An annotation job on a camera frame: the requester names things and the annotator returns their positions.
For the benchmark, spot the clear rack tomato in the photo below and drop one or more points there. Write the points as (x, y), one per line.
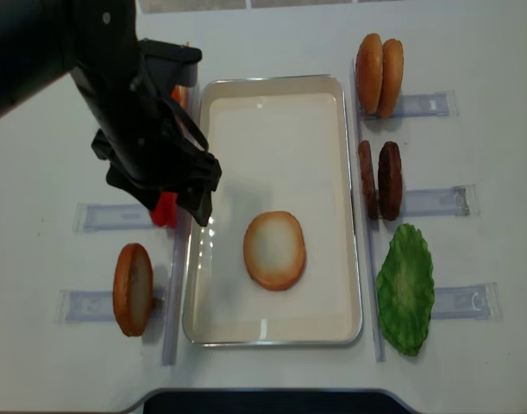
(104, 217)

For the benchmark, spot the clear rack bun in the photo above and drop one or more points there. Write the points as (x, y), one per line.
(441, 103)
(76, 306)

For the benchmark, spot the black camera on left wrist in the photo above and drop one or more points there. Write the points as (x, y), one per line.
(168, 64)

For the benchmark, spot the orange cheese slice left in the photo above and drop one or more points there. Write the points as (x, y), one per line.
(181, 92)

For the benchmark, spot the brown meat patty inner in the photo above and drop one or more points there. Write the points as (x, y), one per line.
(367, 180)

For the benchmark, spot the clear rack bun left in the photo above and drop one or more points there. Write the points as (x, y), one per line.
(76, 306)

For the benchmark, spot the white metal tray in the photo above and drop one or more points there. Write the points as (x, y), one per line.
(282, 144)

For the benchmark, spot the clear rail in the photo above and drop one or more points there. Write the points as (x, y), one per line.
(175, 287)
(378, 340)

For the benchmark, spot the bun slice left rack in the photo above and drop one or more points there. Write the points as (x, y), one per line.
(132, 292)

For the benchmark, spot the dark base at table edge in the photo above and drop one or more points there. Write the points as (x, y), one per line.
(273, 402)

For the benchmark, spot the clear front rail right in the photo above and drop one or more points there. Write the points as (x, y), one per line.
(378, 340)

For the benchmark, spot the bun slice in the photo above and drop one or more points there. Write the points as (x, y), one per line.
(274, 251)
(392, 76)
(368, 72)

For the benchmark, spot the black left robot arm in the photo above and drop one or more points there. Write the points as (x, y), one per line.
(93, 41)

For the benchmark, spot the brown meat patty outer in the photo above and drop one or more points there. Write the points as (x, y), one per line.
(390, 181)

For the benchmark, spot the brown meat patty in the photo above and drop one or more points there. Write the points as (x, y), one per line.
(367, 180)
(390, 181)

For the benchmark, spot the clear front rail left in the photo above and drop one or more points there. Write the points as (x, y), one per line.
(175, 287)

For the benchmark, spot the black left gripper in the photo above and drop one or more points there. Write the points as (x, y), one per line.
(173, 156)

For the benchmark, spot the clear rack patty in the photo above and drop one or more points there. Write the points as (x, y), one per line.
(458, 200)

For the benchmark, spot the green lettuce leaf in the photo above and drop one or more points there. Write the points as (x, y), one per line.
(406, 291)

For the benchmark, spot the clear rack lettuce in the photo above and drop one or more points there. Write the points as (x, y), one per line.
(479, 302)

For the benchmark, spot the clear rack bun right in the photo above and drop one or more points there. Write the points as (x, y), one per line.
(441, 103)

